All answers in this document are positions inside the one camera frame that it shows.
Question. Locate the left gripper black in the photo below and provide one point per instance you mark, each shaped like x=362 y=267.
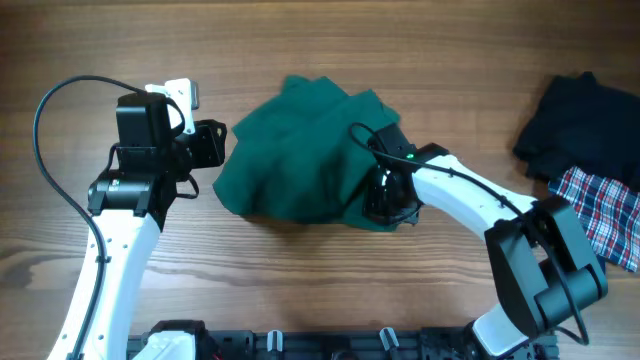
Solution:
x=211 y=143

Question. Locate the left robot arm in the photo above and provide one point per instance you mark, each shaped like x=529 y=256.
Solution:
x=159 y=145

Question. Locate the green cloth garment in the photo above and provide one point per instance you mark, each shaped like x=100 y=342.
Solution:
x=299 y=158

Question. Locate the black cloth garment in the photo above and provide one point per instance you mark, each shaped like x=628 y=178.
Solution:
x=581 y=123

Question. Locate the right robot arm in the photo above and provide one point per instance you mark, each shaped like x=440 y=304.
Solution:
x=544 y=269

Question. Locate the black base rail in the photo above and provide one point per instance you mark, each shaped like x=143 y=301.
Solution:
x=325 y=345

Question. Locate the red plaid cloth garment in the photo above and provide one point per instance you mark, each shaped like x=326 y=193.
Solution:
x=608 y=211

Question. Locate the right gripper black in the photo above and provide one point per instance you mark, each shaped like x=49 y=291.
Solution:
x=373 y=211

